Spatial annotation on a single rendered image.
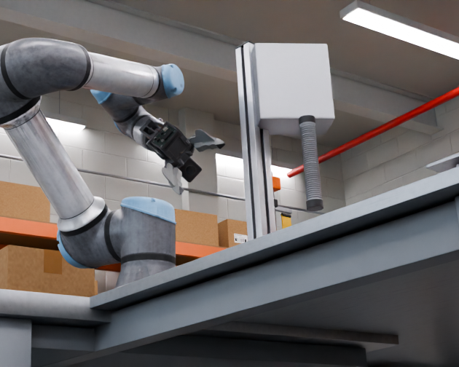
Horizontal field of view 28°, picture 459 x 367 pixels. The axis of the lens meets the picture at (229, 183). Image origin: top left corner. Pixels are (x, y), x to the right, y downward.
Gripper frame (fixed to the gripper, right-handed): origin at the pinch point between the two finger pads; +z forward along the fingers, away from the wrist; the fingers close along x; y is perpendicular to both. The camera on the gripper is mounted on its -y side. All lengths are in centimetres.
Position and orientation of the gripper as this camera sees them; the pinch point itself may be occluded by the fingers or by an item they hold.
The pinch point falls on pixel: (205, 171)
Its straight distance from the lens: 203.0
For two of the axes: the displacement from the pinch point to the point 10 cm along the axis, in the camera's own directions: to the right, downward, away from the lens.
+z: 5.5, 3.6, -7.5
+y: -5.2, -5.6, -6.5
